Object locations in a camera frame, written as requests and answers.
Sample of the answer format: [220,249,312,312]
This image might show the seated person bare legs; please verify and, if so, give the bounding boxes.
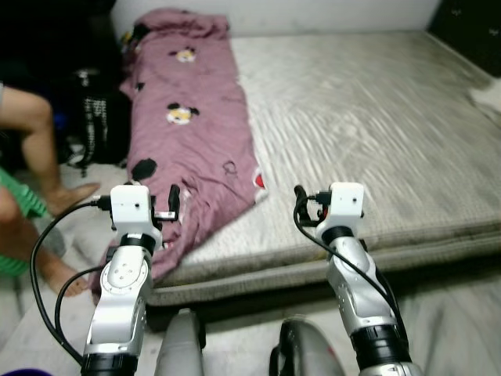
[0,81,103,299]

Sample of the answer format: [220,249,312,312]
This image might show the grey patterned mattress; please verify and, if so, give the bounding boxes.
[144,29,501,307]

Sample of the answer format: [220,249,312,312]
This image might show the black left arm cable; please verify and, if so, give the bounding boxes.
[29,197,115,367]

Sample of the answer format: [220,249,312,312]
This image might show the grey left robot leg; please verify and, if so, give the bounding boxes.
[153,307,207,376]

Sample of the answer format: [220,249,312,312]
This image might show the dark tufted headboard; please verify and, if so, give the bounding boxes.
[428,0,501,76]

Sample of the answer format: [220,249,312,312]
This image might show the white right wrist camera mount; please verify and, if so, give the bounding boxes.
[328,182,367,229]

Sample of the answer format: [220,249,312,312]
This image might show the black bag white lettering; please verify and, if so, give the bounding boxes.
[74,68,133,170]

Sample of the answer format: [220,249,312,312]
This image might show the purple cartoon print blanket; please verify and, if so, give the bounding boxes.
[89,7,269,304]

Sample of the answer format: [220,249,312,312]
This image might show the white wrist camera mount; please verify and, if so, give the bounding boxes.
[328,182,367,229]
[109,183,154,235]

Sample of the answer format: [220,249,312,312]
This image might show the grey robot leg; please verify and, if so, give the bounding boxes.
[153,307,207,376]
[269,315,346,376]

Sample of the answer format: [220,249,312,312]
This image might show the green plastic stool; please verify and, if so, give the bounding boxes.
[0,168,49,277]

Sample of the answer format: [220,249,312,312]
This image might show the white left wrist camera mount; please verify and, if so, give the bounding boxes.
[109,183,154,235]

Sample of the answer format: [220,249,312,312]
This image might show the large black luggage pile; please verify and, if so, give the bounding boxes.
[0,0,131,150]

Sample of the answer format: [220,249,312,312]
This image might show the grey right robot leg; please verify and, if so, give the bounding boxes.
[269,315,346,376]

